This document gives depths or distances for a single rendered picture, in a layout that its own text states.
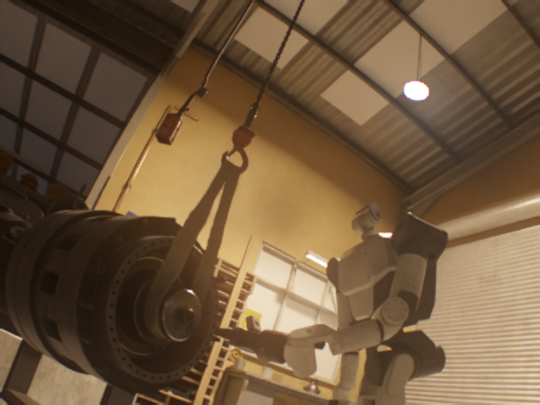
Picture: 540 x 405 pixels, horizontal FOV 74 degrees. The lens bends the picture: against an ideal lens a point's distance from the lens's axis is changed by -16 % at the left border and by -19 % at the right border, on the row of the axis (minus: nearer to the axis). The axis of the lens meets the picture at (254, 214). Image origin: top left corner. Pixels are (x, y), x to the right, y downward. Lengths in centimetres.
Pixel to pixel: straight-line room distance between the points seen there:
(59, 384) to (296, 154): 561
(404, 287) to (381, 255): 18
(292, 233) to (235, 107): 233
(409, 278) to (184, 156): 562
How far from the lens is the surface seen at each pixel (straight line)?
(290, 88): 771
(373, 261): 132
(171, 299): 108
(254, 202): 683
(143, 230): 116
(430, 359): 146
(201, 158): 666
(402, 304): 113
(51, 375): 377
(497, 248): 718
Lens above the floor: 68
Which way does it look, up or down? 25 degrees up
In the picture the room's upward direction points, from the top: 20 degrees clockwise
